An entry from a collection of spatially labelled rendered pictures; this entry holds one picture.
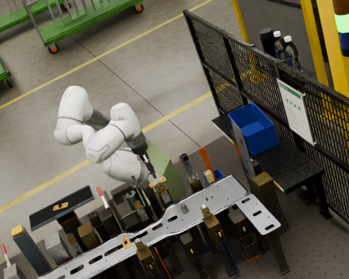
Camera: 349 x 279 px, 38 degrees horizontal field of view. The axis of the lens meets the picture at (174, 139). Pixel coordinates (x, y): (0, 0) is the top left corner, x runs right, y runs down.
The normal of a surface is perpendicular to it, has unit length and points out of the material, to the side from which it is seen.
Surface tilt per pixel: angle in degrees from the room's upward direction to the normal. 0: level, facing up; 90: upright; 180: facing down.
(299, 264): 0
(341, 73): 90
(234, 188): 0
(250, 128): 0
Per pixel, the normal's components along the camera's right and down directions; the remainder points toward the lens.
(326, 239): -0.33, -0.80
